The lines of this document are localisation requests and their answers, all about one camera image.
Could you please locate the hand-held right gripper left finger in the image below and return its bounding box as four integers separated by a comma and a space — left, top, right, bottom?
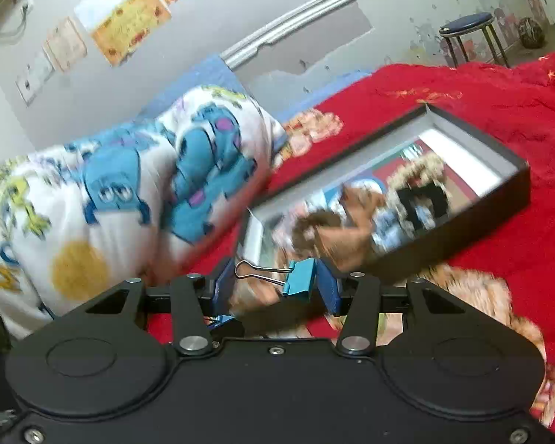
80, 259, 235, 358

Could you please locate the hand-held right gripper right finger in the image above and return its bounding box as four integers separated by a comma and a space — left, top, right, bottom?
315, 259, 473, 358

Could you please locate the blue white packet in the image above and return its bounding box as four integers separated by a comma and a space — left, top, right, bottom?
371, 203, 427, 253

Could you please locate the black shallow box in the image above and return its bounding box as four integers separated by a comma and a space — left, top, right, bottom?
237, 103, 532, 284

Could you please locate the small blue binder clip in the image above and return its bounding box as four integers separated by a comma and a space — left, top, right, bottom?
202, 314, 236, 330

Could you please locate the black hair clip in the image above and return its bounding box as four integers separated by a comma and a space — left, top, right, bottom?
392, 181, 450, 233

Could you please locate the blue monster printed blanket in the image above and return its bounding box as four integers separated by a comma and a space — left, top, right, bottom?
0, 84, 290, 339

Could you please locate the leopard print scrunchie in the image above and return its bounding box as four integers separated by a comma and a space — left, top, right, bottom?
387, 152, 447, 188

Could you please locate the blue bed sheet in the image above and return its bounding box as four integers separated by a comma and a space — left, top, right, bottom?
138, 52, 376, 125

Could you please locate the blue round stool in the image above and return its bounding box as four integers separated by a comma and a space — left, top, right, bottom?
439, 12, 511, 69

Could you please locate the striped ball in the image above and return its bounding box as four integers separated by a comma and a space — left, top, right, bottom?
518, 17, 545, 49

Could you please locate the yellow orange wall poster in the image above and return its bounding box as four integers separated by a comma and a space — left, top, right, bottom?
89, 0, 173, 66

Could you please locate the white wall socket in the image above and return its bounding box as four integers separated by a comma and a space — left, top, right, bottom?
15, 52, 56, 105

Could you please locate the white wall rail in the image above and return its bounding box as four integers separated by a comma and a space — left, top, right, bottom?
221, 0, 440, 67

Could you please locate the pale wall certificate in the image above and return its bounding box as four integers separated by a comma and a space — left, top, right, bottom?
43, 17, 88, 73

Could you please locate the white wall cable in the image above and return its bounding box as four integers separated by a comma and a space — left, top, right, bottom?
0, 1, 34, 38

